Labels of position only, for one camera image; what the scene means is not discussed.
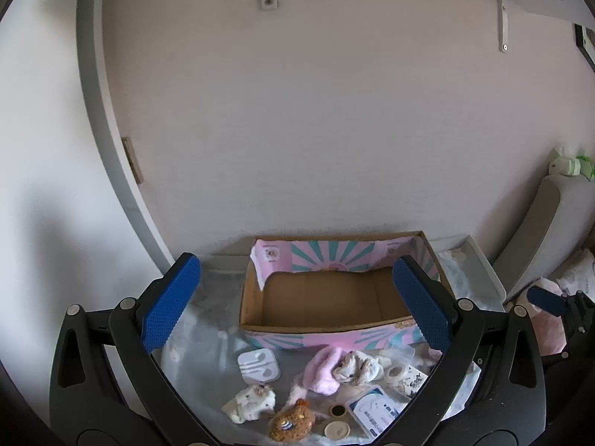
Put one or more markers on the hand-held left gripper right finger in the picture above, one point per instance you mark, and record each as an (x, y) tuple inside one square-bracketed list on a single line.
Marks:
[(423, 304)]

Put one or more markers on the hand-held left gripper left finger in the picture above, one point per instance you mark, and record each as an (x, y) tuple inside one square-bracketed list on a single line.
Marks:
[(172, 302)]

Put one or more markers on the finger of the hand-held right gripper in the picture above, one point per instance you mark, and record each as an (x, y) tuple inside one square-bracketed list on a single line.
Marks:
[(546, 300)]

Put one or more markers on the white tape roll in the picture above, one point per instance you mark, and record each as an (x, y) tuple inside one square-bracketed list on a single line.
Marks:
[(396, 372)]

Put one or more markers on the white speckled small box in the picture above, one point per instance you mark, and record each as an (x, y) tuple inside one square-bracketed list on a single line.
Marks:
[(413, 379)]

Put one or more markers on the white stained patterned cloth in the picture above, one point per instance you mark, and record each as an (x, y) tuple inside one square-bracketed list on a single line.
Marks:
[(359, 367)]

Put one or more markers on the pink teal printed cardboard box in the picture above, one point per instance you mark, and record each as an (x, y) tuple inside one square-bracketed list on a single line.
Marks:
[(325, 297)]

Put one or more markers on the white earphone case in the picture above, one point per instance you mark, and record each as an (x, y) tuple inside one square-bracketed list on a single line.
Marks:
[(258, 364)]

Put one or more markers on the white and blue packet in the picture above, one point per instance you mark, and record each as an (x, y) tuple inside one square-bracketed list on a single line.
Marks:
[(376, 413)]

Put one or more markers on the white dotted sock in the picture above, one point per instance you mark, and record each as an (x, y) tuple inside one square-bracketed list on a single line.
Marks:
[(248, 403)]

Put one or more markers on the small black round cap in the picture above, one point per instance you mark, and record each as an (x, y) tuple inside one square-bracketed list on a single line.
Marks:
[(338, 410)]

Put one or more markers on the brown plush toy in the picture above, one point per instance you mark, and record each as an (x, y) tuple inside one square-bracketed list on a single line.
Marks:
[(290, 423)]

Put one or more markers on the desktop with clear cover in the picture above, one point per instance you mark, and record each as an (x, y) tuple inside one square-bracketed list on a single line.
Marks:
[(204, 357)]

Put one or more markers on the pink cloth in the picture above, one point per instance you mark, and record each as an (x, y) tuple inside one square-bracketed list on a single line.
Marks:
[(548, 330)]

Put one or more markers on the white crumpled cloth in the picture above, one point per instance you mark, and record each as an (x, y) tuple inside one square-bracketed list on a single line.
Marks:
[(576, 269)]

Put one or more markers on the grey chair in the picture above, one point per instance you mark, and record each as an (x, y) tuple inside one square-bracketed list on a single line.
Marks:
[(534, 232)]

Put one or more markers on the beige wall switch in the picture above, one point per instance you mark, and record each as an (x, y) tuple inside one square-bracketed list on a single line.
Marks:
[(132, 160)]

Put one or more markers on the grey door frame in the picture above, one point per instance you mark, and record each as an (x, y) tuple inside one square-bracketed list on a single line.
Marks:
[(100, 125)]

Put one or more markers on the dark framed wall picture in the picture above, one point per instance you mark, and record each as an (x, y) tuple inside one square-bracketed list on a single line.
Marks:
[(585, 42)]

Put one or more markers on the white shelf bracket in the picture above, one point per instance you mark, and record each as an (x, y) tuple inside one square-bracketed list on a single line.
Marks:
[(511, 7)]

